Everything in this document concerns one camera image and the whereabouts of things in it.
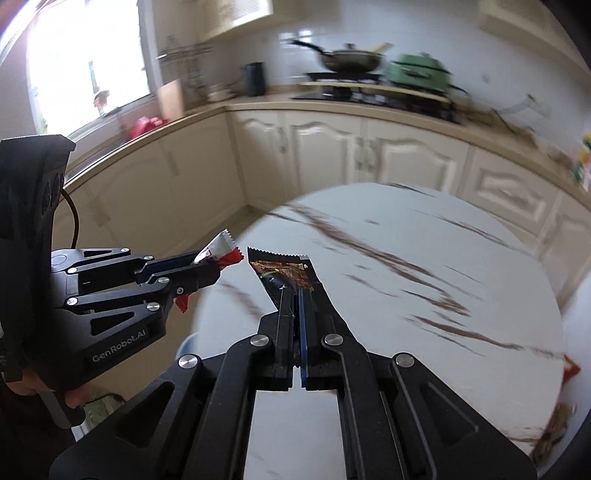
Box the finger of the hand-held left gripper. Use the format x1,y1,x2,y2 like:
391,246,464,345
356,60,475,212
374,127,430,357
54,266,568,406
64,262,221,324
67,247,202,283

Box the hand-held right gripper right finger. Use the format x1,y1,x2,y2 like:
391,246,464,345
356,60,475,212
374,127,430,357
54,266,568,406
298,289,539,480

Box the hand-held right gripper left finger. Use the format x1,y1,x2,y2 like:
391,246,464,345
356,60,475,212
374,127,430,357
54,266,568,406
48,287,297,480

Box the red and white wrapper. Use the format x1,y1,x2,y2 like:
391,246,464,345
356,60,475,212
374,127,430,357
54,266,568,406
175,229,244,315

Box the black food wrapper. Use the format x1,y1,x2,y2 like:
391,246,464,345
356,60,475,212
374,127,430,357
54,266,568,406
247,247,319,315

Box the person's left hand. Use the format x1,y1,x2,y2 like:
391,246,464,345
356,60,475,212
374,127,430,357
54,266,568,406
7,370,92,410

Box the red dish rack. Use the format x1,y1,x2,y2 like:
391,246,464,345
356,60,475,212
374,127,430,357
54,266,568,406
127,116,167,141

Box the pale green object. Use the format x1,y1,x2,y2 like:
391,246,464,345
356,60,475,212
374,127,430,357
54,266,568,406
85,392,125,430

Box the round marble table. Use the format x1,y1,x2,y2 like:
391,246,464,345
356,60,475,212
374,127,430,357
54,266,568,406
191,182,566,480

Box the wooden cutting board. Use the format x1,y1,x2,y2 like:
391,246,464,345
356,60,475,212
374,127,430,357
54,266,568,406
156,78,186,121

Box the sliding window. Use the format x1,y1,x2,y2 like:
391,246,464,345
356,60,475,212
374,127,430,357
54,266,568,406
25,0,153,134

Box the black kettle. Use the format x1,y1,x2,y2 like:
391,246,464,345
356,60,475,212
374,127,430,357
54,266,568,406
243,62,267,97

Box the hanging metal utensil rack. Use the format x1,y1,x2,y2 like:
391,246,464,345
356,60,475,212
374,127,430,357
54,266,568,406
157,41,213,93

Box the black gas stove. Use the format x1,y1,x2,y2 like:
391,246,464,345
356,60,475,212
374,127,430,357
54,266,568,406
292,90,465,124

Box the black portable burner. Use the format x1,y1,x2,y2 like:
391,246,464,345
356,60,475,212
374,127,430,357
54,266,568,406
302,70,384,85

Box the cream lattice door cabinet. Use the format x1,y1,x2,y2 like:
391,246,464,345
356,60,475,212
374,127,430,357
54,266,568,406
152,0,273,42

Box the brown patterned object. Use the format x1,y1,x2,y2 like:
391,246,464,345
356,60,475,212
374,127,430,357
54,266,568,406
531,401,578,462

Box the black wok with lid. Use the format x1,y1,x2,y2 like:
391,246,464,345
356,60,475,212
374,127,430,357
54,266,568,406
288,39,393,73

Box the red orange scrap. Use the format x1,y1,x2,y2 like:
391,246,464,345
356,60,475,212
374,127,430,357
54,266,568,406
561,353,583,384

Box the green electric pot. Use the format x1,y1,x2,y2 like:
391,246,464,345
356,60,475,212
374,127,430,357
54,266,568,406
383,53,455,90

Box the cluster of condiment bottles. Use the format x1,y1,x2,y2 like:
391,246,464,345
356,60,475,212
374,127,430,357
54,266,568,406
573,134,591,190

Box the black cable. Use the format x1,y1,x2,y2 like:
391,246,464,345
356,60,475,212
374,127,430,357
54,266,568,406
61,187,80,250

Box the black power cord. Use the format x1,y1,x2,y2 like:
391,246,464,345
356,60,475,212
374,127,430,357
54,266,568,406
448,83,550,148

